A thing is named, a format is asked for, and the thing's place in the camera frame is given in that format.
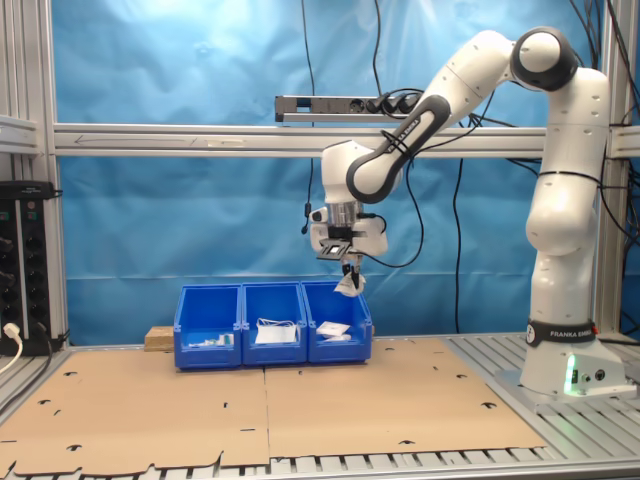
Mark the white Fuhrmann gauze packet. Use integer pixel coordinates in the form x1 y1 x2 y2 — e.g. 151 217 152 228
333 273 368 298

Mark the white printed gauze packet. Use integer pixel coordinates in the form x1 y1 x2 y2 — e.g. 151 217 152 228
315 321 352 338

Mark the blue plastic bin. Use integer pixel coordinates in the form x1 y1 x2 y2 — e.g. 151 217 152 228
299 279 375 365
173 284 245 371
241 282 309 367

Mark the white mask in bag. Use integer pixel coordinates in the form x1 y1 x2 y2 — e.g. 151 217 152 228
254 317 301 346

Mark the silver power strip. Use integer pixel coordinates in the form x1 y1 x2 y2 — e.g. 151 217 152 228
274 93 427 124

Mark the brown cardboard sheet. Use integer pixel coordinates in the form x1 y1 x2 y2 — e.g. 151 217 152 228
263 337 550 460
0 348 272 477

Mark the horizontal aluminium beam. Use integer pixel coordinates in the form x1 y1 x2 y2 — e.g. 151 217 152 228
52 122 550 159

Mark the wooden chipboard block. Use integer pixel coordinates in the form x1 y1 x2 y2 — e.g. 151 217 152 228
144 326 178 354

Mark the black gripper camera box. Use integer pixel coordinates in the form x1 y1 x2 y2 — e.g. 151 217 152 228
315 227 369 262

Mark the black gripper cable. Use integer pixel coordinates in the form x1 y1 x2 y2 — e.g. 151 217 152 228
357 127 429 269

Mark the hanging black cable with ferrite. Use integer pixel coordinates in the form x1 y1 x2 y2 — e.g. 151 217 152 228
299 0 318 236

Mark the long black vertical cable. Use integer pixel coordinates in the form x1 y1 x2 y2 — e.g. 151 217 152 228
452 158 465 335

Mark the thin black hanging cable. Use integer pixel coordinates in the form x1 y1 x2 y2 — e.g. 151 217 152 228
372 0 387 97

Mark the black plug with cable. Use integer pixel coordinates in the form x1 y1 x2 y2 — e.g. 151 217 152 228
0 321 56 416

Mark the white plug with cable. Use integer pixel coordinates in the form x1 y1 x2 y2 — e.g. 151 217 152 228
0 322 25 377

